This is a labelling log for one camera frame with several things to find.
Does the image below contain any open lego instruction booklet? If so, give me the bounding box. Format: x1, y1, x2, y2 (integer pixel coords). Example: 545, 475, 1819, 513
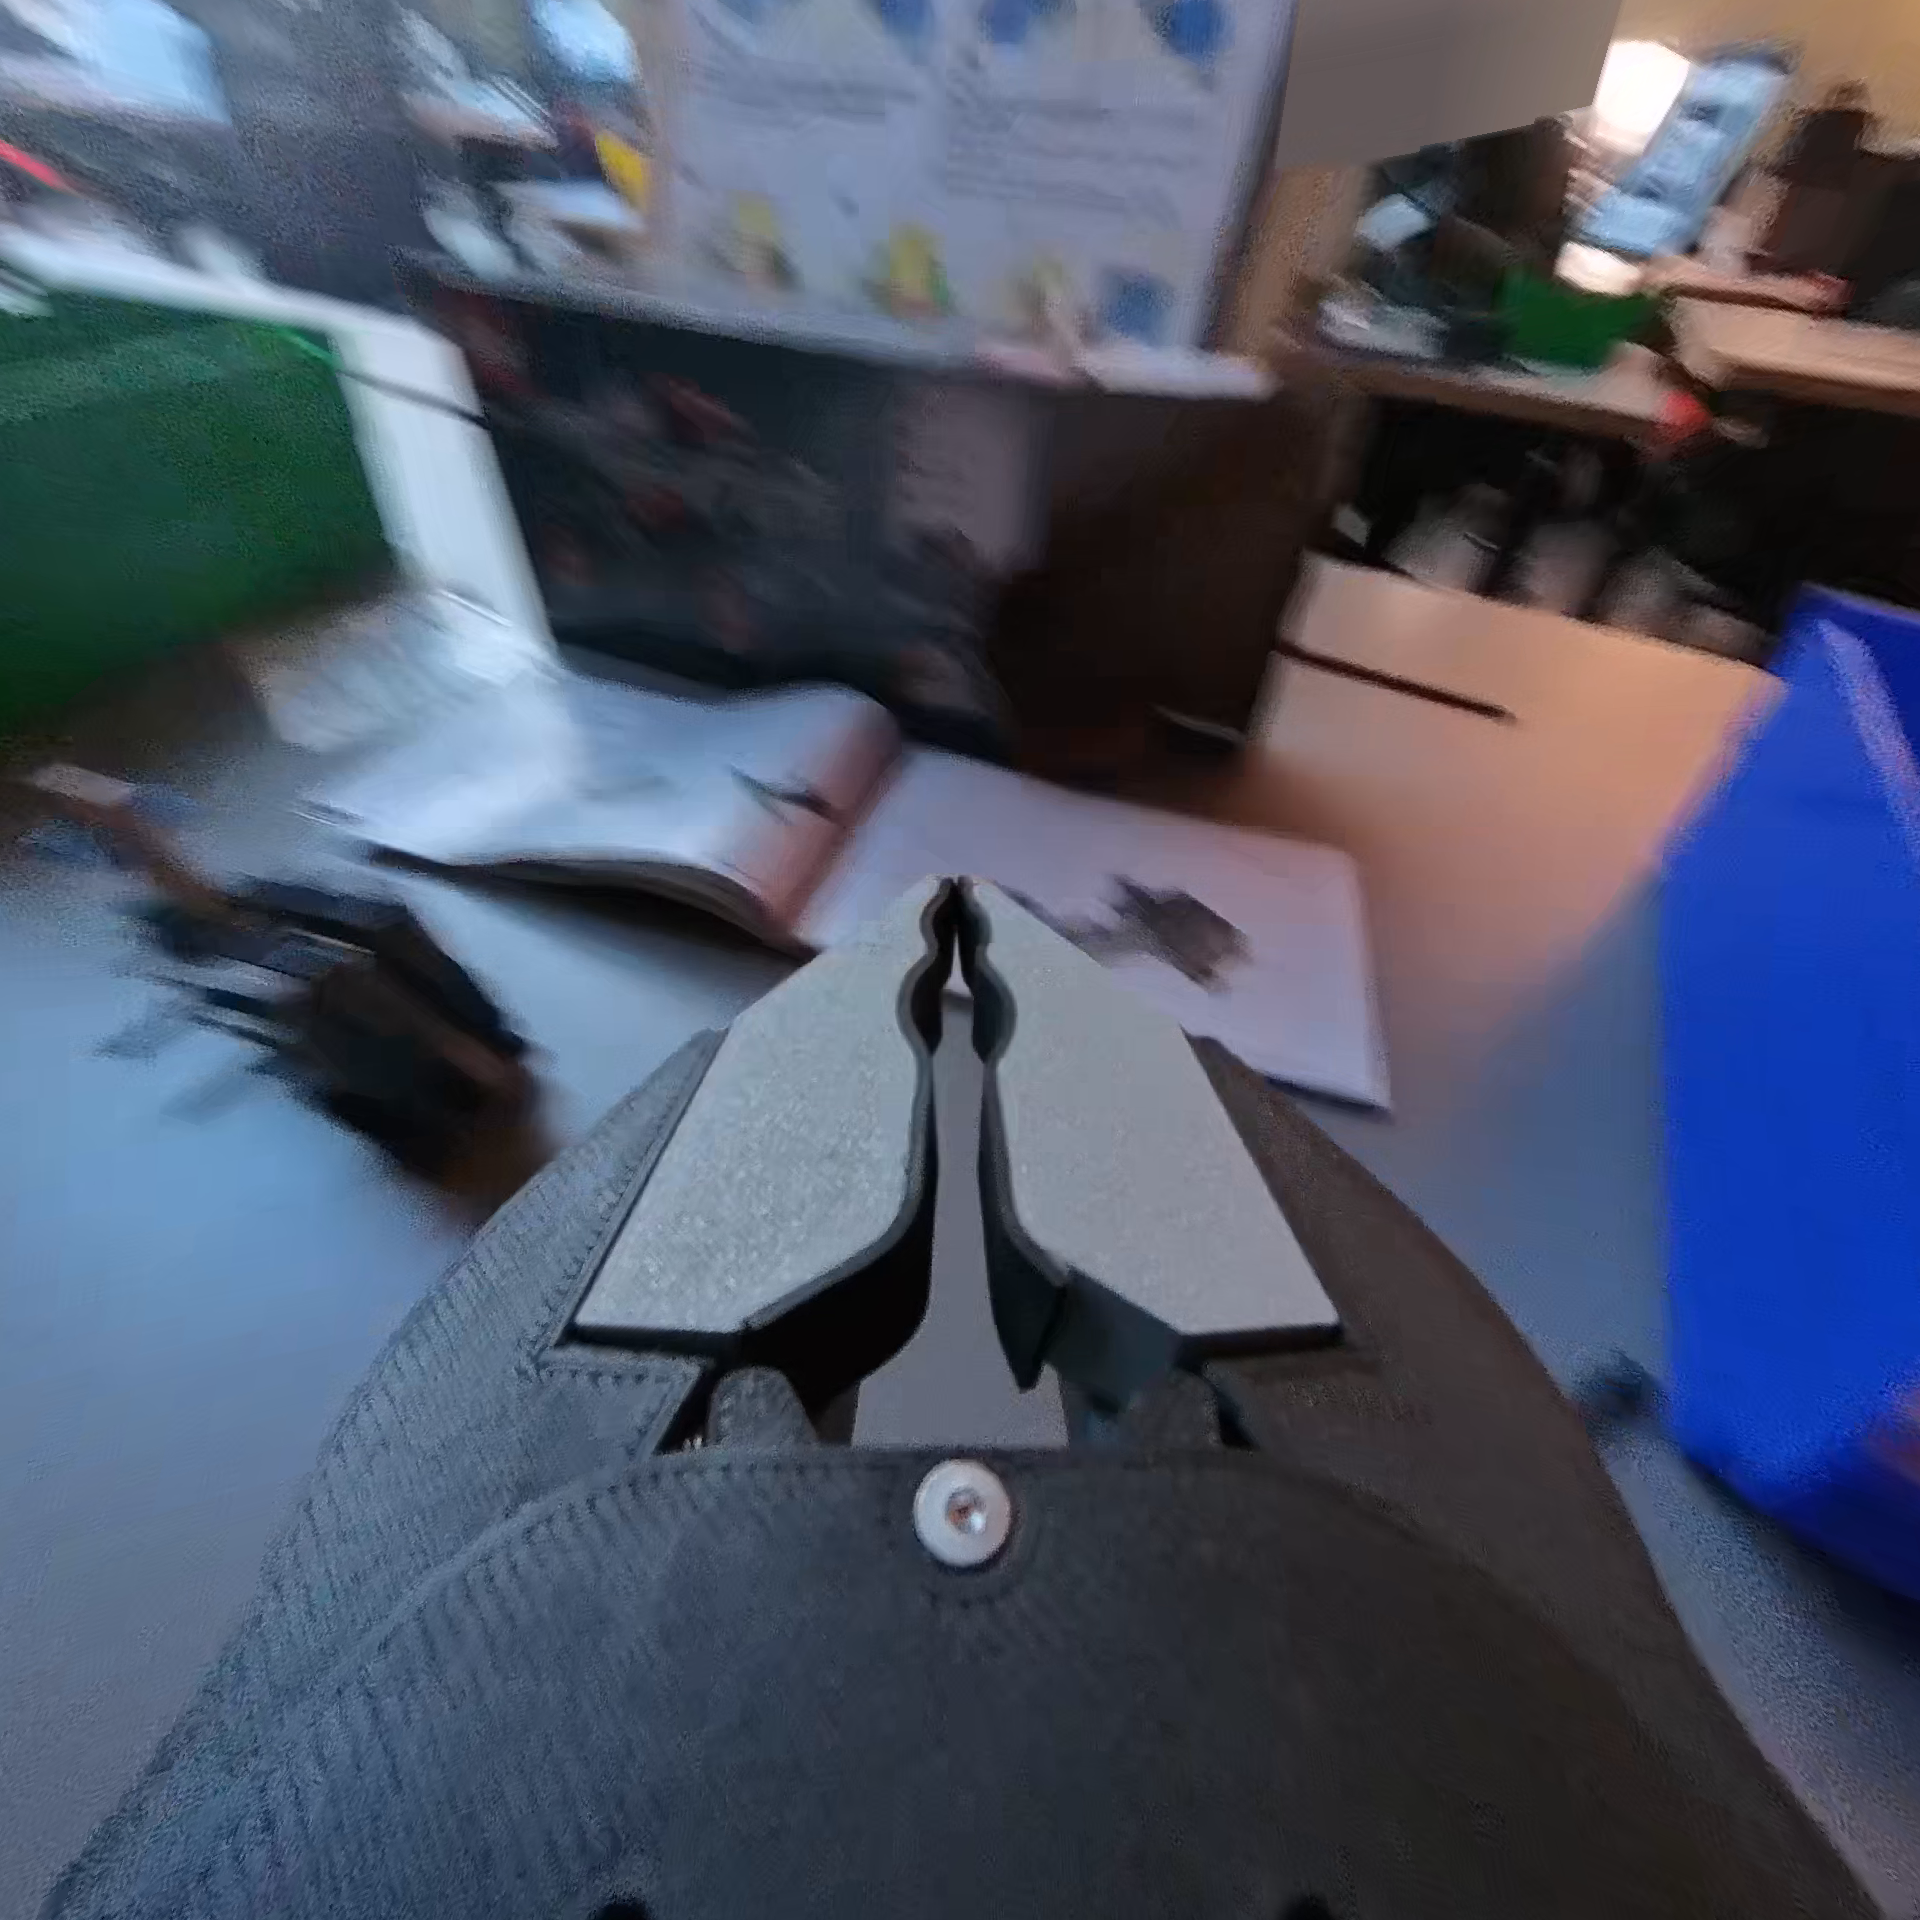
306, 682, 1389, 1113

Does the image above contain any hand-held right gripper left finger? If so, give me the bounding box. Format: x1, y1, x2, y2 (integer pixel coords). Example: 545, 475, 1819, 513
574, 878, 959, 1433

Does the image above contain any dark lego assembly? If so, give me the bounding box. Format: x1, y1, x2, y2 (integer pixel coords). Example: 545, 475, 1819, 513
29, 766, 534, 1173

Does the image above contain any brown desk with green bin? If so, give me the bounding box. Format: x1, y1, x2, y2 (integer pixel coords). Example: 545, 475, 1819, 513
1290, 323, 1689, 444

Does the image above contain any small green bin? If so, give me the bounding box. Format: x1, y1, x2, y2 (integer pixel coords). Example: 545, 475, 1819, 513
1500, 270, 1659, 369

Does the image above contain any dark cardboard lego box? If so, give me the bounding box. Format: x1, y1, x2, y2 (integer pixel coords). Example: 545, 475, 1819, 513
435, 270, 1308, 758

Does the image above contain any blue plastic bin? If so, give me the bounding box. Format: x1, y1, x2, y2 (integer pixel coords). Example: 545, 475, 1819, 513
1658, 585, 1920, 1601

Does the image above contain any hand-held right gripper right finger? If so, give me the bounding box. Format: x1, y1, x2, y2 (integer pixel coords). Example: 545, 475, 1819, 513
959, 883, 1341, 1419

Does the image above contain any green plastic bin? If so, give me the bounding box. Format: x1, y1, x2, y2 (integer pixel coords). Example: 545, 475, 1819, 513
0, 293, 396, 735

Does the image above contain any colourful poster board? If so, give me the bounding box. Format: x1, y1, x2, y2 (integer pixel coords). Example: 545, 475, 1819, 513
638, 0, 1299, 369

